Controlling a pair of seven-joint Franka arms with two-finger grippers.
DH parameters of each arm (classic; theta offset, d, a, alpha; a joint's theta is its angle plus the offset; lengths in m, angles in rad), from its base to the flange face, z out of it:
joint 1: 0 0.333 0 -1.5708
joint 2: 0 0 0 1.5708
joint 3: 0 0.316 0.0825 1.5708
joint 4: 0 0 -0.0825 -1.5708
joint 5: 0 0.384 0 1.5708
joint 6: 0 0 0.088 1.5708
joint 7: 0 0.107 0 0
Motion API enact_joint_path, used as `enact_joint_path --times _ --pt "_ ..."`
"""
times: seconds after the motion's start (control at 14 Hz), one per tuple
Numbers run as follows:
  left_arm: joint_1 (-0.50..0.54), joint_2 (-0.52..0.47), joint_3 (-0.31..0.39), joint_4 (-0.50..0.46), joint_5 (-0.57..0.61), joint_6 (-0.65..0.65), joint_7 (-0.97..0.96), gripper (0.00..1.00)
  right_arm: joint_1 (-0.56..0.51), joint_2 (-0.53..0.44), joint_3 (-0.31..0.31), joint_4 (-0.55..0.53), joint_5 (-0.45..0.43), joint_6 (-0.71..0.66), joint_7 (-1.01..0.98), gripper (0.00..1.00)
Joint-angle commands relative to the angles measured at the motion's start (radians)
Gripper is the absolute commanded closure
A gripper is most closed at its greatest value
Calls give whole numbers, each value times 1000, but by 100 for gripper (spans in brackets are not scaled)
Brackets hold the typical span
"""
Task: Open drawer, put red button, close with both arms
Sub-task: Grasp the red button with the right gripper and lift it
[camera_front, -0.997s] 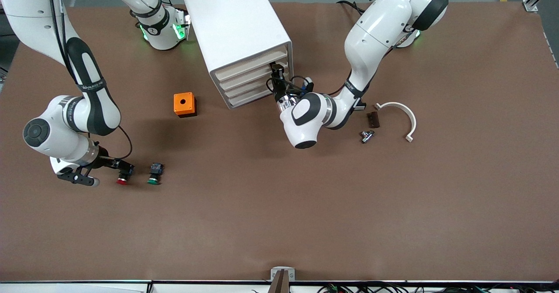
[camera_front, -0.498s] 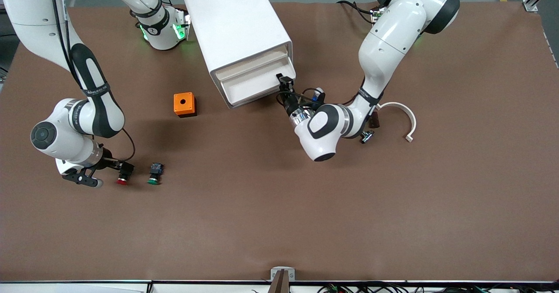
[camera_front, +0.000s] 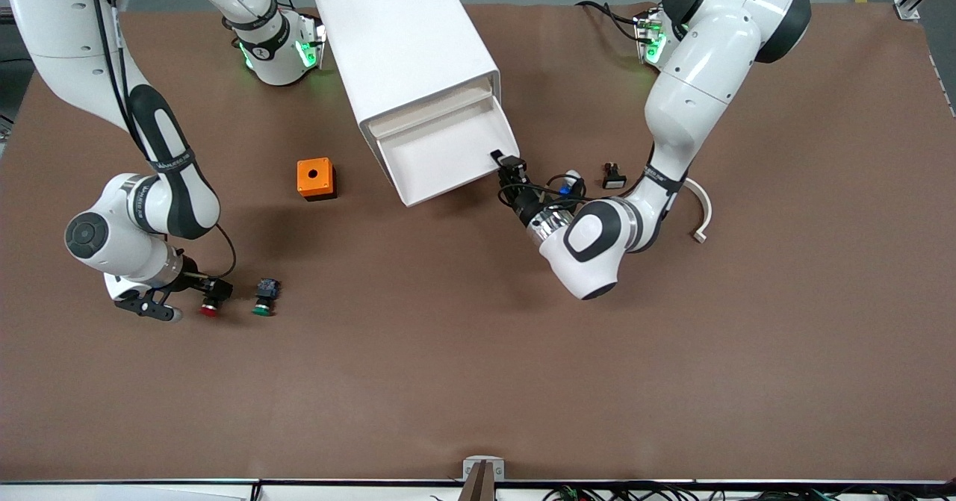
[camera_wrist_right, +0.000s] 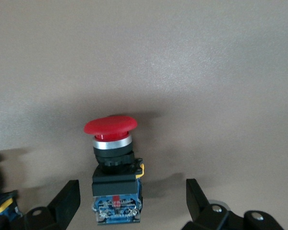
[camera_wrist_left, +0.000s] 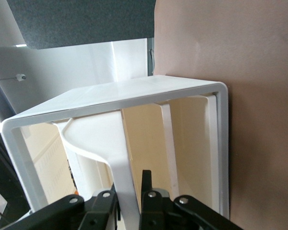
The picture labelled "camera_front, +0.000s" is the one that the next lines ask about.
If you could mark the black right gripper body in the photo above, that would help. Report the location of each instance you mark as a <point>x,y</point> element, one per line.
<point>196,284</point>

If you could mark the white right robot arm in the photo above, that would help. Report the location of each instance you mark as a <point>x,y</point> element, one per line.
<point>67,38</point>

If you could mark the white curved plastic piece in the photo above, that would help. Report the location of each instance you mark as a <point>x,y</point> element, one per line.
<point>706,210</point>

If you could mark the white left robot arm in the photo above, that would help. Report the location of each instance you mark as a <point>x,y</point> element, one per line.
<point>694,90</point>

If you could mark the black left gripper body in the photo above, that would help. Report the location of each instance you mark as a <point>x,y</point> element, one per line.
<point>525,201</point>

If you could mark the white table frame rail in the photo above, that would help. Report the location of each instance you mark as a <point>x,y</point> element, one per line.
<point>149,492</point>

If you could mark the red mushroom push button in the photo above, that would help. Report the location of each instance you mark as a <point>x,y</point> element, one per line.
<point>208,310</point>

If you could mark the orange button enclosure box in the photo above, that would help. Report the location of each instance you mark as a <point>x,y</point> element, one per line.
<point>305,186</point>

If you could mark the green mushroom push button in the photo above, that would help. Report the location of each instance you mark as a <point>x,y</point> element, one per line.
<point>265,292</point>

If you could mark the grey metal edge bracket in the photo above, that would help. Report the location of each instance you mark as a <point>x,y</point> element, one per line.
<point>469,465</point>

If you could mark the white drawer cabinet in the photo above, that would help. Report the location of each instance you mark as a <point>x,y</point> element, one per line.
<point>396,38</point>

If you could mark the small black white switch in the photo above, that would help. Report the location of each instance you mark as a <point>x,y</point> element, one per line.
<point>614,180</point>

